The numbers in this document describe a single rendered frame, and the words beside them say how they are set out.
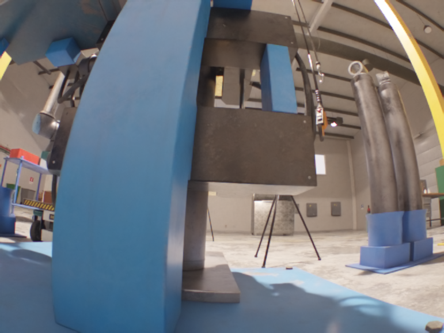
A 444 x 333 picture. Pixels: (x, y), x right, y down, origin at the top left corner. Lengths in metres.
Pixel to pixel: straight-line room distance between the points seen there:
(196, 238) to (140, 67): 0.55
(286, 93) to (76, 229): 0.59
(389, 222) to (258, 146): 1.20
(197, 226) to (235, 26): 0.70
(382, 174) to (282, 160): 1.16
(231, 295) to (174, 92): 0.44
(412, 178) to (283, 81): 1.42
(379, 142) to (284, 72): 1.13
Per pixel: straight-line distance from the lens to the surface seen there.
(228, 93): 1.05
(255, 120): 0.58
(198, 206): 0.74
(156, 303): 0.30
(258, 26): 0.84
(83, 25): 1.05
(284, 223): 8.74
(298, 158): 0.57
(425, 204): 6.33
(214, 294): 0.54
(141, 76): 0.37
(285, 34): 0.84
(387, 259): 1.55
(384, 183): 1.62
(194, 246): 0.74
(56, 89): 1.98
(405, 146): 1.93
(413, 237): 1.81
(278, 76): 0.68
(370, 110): 1.79
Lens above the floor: 0.30
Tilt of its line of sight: 16 degrees up
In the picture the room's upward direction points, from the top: 3 degrees clockwise
